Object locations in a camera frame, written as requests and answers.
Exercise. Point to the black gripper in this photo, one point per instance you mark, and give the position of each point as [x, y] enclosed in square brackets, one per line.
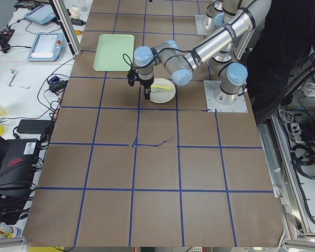
[146, 83]

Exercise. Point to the white round plate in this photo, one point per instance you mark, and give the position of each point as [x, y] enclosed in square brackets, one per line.
[162, 97]

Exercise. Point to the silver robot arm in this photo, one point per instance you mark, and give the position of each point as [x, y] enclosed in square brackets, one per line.
[216, 14]
[239, 17]

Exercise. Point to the yellow plastic fork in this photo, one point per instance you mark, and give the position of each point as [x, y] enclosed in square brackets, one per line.
[159, 87]

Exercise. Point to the pale green spoon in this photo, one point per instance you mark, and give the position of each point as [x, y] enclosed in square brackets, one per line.
[161, 90]

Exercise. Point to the mint green tray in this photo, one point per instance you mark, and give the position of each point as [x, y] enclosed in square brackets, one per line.
[110, 50]

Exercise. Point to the near teach pendant tablet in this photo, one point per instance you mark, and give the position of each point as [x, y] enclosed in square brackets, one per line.
[47, 47]

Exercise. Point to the teach pendant tablet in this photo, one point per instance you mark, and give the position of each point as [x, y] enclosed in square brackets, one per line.
[47, 47]
[42, 15]

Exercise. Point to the black power adapter brick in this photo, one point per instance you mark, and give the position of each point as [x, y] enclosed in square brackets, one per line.
[27, 126]

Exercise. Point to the far teach pendant tablet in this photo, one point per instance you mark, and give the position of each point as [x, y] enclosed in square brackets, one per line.
[42, 15]

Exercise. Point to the black computer box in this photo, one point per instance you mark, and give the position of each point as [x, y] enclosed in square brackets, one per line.
[18, 160]

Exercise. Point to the person in black clothes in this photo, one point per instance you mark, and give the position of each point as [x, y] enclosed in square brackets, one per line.
[283, 46]

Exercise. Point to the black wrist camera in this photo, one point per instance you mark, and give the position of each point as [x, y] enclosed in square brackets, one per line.
[131, 76]

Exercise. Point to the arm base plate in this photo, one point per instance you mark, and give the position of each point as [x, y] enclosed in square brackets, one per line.
[204, 24]
[218, 101]

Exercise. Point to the aluminium frame post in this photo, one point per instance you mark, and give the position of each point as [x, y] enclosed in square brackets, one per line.
[66, 26]

